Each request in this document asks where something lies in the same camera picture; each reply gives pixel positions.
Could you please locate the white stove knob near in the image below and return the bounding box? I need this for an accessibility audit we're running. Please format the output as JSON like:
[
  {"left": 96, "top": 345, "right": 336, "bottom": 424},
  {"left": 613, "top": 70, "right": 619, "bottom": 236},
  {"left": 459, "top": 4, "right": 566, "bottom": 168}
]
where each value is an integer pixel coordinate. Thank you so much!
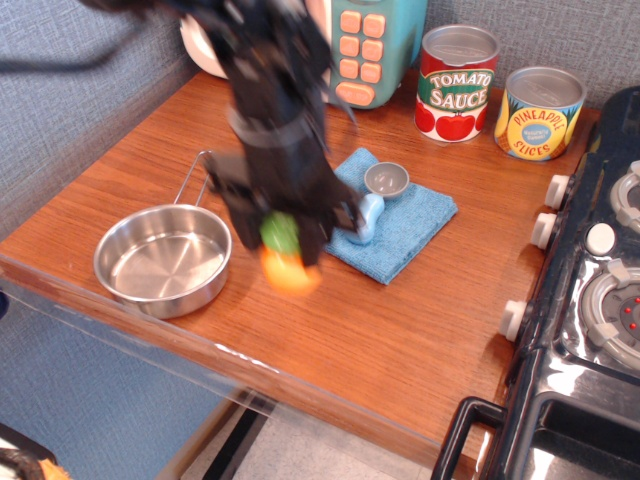
[{"left": 499, "top": 300, "right": 528, "bottom": 342}]

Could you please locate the tomato sauce can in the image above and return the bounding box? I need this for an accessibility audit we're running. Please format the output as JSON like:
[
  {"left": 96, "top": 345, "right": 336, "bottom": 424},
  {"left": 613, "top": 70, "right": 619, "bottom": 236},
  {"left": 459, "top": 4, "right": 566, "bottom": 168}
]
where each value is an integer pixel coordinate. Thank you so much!
[{"left": 414, "top": 24, "right": 500, "bottom": 143}]

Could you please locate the blue folded cloth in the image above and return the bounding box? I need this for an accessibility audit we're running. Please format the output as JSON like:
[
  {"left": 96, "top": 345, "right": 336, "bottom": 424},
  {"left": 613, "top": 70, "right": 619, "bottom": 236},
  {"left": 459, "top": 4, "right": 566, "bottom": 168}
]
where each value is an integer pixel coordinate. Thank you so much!
[{"left": 323, "top": 146, "right": 459, "bottom": 286}]

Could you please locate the black toy stove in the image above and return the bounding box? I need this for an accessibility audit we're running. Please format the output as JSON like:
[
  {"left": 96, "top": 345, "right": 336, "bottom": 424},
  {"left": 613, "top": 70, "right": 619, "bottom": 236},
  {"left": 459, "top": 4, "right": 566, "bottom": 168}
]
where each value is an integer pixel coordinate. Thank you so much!
[{"left": 432, "top": 87, "right": 639, "bottom": 479}]

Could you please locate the white stove knob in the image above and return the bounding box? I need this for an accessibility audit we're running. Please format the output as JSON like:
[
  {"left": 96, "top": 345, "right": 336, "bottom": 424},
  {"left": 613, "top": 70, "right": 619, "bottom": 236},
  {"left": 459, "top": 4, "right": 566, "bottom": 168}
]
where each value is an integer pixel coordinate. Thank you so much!
[
  {"left": 530, "top": 213, "right": 557, "bottom": 250},
  {"left": 544, "top": 175, "right": 571, "bottom": 210},
  {"left": 499, "top": 300, "right": 528, "bottom": 342}
]

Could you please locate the white stove knob far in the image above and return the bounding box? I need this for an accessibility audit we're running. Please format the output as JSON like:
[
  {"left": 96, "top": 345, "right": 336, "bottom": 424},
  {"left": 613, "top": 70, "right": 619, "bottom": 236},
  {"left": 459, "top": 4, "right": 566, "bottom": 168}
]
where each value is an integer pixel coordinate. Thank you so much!
[{"left": 544, "top": 175, "right": 571, "bottom": 210}]

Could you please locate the pineapple slices can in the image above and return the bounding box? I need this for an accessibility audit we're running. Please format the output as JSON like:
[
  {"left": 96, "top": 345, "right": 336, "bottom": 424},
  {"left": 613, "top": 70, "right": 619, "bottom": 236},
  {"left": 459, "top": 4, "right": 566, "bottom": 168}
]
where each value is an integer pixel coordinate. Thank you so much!
[{"left": 494, "top": 66, "right": 587, "bottom": 161}]

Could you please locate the blue grey measuring scoop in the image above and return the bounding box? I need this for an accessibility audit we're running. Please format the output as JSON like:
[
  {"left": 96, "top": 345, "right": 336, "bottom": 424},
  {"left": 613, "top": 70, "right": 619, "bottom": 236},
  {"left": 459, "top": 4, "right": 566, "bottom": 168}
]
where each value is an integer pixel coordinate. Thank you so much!
[{"left": 345, "top": 162, "right": 410, "bottom": 245}]

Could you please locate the orange toy carrot green top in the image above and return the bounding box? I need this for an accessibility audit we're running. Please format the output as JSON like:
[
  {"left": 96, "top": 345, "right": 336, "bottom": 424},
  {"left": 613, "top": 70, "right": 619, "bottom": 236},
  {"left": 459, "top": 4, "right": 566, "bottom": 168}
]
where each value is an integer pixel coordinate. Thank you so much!
[{"left": 259, "top": 212, "right": 322, "bottom": 295}]

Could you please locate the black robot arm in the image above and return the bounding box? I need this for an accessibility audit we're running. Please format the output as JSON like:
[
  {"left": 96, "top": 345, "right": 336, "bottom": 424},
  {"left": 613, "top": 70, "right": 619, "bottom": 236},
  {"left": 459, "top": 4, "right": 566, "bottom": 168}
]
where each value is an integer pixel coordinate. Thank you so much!
[{"left": 86, "top": 1, "right": 361, "bottom": 267}]

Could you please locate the teal toy microwave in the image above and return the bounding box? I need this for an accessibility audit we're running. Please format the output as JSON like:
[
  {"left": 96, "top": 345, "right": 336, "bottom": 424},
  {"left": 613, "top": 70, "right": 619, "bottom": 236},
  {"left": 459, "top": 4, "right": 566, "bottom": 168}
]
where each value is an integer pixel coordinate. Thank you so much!
[{"left": 180, "top": 1, "right": 427, "bottom": 122}]

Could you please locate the stainless steel pan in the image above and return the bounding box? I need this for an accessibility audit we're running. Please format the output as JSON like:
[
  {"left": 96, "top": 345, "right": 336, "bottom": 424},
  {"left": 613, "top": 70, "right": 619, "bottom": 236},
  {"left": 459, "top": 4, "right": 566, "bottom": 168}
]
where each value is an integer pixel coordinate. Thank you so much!
[{"left": 93, "top": 151, "right": 233, "bottom": 319}]

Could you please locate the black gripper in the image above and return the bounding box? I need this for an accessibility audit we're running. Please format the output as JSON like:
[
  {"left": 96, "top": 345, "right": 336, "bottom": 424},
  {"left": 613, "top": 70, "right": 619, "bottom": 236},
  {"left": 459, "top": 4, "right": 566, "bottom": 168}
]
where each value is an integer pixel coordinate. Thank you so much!
[{"left": 203, "top": 109, "right": 362, "bottom": 266}]

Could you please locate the clear acrylic table guard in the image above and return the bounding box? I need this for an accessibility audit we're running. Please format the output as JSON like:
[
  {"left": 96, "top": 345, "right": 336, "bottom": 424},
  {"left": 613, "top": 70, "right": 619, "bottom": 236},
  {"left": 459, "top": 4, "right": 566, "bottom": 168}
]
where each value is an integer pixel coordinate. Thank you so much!
[{"left": 1, "top": 259, "right": 434, "bottom": 479}]

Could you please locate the white stove knob middle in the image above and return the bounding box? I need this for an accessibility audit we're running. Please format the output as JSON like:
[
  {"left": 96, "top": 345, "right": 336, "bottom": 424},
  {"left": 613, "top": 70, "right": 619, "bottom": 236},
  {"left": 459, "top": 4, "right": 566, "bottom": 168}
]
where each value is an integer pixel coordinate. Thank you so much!
[{"left": 530, "top": 213, "right": 557, "bottom": 250}]

